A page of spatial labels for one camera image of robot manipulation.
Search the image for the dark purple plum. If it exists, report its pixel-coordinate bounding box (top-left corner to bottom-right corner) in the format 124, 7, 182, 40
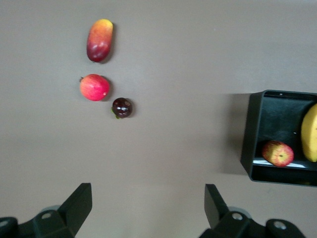
111, 97, 133, 119

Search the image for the red yellow mango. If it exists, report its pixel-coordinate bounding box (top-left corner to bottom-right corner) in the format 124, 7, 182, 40
86, 18, 114, 63

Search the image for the yellow banana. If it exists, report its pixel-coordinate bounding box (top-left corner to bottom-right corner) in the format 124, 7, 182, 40
301, 103, 317, 163

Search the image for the black plastic box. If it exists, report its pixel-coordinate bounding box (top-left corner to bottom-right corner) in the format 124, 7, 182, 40
240, 90, 317, 187

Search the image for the red yellow apple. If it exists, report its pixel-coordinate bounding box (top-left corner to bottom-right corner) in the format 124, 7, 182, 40
262, 140, 295, 168

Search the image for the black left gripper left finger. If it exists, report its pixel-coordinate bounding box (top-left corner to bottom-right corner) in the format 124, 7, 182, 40
0, 182, 93, 238

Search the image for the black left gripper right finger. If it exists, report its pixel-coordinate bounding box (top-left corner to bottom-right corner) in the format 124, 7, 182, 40
199, 183, 308, 238

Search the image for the round red peach fruit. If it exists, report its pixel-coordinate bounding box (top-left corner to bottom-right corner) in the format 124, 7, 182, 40
79, 73, 110, 102

